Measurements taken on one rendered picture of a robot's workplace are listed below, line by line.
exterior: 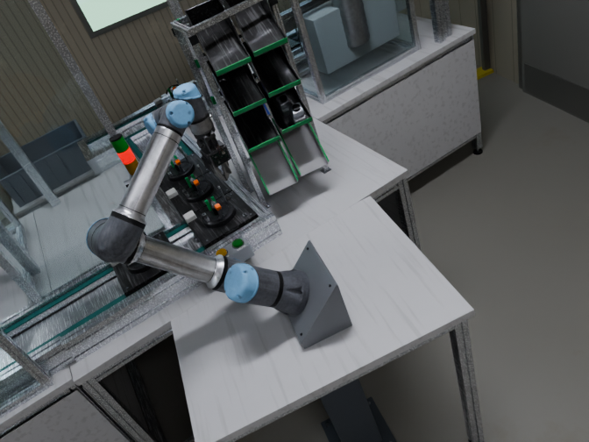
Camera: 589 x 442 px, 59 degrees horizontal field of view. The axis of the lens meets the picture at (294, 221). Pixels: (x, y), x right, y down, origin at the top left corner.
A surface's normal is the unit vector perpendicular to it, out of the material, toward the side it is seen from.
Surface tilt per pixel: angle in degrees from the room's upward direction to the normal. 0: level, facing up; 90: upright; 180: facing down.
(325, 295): 45
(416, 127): 90
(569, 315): 0
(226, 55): 25
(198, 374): 0
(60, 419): 90
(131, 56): 90
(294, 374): 0
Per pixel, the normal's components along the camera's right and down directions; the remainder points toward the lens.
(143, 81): 0.33, 0.52
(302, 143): 0.03, -0.15
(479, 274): -0.29, -0.74
